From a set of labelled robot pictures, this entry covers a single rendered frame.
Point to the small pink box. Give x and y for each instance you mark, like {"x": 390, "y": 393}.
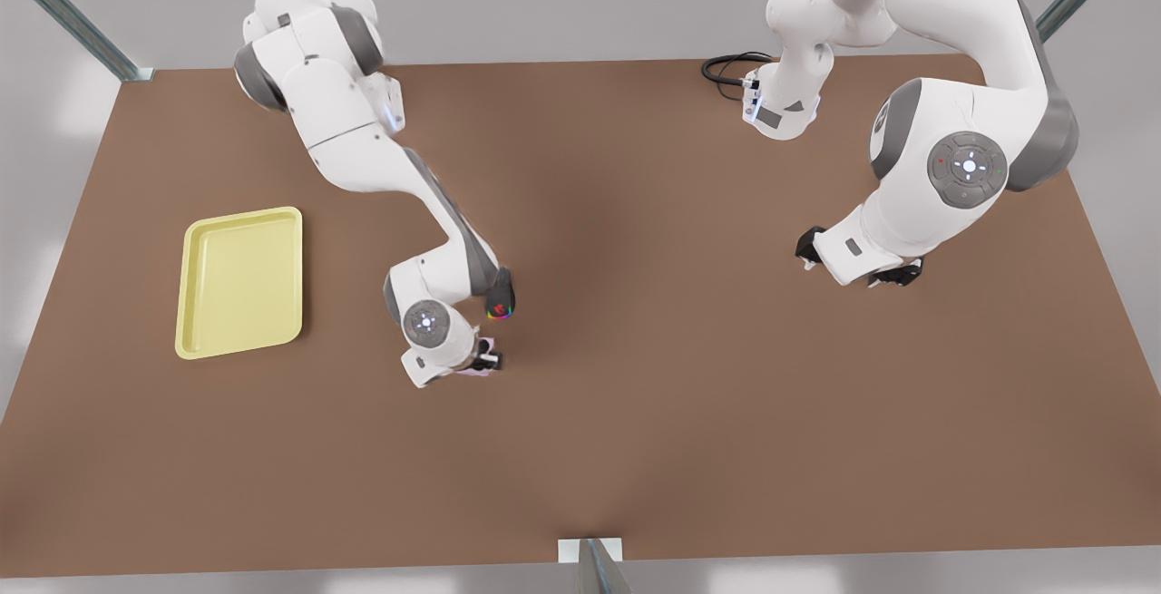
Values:
{"x": 486, "y": 343}

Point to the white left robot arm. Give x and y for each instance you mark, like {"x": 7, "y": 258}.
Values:
{"x": 952, "y": 113}

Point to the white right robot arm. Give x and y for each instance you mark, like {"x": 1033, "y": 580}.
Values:
{"x": 349, "y": 136}

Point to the black mouse with rainbow light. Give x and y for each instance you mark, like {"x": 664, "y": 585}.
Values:
{"x": 501, "y": 295}

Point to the yellow rectangular tray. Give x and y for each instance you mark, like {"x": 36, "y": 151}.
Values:
{"x": 241, "y": 282}

